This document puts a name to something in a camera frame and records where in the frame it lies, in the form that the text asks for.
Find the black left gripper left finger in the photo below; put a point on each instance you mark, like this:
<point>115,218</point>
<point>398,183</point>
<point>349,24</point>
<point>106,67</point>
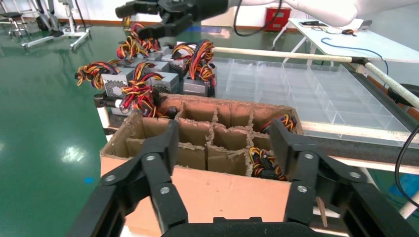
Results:
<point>137,189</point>

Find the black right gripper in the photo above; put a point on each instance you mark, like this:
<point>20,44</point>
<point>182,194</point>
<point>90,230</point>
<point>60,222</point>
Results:
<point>196,8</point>

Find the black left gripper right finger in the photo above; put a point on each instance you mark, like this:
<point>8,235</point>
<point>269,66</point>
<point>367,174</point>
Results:
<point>327,183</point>

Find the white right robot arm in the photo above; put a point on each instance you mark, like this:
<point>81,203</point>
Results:
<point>327,9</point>

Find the thin wooden stick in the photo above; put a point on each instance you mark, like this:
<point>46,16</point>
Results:
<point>321,212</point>

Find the grey computer power supply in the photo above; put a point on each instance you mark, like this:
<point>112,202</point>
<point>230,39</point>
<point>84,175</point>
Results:
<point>160,66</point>
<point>176,68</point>
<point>113,81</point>
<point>194,88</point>
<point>129,64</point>
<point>154,56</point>
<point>168,81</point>

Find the white padded rack pipe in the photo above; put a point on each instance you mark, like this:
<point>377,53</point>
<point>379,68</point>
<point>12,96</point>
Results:
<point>104,119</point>
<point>278,54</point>
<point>392,84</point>

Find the grey metal floor stand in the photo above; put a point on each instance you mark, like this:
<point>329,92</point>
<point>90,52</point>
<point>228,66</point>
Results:
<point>69,19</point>

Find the blue plastic item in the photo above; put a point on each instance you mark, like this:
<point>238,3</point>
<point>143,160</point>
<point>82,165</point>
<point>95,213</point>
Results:
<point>410,184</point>

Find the clear plastic compartment tray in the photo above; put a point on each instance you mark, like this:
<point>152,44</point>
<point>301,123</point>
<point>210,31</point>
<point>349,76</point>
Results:
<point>327,98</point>

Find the brown divided cardboard box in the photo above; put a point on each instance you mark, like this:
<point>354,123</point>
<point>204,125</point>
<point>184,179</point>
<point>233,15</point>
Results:
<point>222,196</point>

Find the black pipe corner clamp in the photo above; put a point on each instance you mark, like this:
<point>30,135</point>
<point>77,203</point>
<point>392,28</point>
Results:
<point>103,100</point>

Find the black wheeled equipment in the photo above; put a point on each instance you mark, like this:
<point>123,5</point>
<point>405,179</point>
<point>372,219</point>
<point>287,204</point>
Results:
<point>49,27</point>

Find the black round seat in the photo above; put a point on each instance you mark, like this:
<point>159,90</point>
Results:
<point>394,96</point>

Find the red cabinet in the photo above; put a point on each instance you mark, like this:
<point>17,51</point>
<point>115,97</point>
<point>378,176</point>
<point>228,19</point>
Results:
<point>273,16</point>

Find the black pipe joint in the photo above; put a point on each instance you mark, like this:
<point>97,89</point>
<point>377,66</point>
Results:
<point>360,61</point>

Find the black seat metal chair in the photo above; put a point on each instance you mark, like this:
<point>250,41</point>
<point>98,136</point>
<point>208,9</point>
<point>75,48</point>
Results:
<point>11,15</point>

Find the white office table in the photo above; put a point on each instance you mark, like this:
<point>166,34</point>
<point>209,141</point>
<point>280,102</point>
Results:
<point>376,41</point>

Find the black phone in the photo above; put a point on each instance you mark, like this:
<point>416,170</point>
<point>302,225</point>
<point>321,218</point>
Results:
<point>311,23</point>

